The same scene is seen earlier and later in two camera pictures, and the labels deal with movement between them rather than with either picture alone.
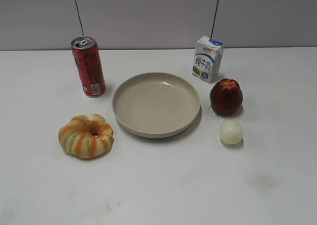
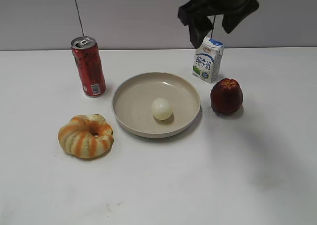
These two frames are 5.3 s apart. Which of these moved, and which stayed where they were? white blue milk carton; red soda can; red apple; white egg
Moved: white egg
Stayed: red soda can; white blue milk carton; red apple
